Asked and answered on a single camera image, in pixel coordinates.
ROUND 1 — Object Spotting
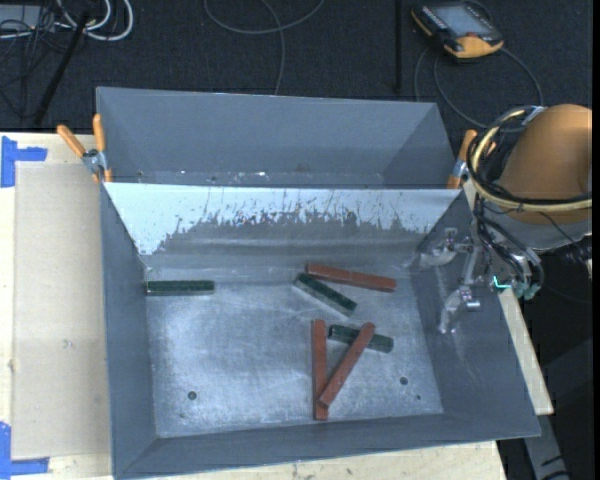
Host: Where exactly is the red-brown flat block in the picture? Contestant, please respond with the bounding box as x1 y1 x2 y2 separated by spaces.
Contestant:
310 318 330 422
318 321 377 410
305 262 398 294

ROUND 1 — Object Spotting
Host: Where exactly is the grey metal bin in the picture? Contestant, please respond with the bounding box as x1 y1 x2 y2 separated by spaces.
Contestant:
94 86 542 479

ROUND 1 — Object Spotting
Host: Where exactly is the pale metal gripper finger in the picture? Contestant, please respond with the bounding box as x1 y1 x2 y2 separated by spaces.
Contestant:
437 287 482 334
418 227 474 269

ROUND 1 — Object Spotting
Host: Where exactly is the dark green flat block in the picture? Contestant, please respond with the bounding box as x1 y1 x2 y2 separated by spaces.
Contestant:
145 279 216 297
328 323 395 355
292 273 359 318

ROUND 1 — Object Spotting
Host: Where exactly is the pale wood flat board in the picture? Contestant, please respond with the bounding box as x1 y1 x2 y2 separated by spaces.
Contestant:
10 161 113 462

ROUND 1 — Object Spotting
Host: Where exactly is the black cylinder on white bracket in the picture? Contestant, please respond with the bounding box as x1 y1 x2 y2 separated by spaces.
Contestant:
555 241 593 279

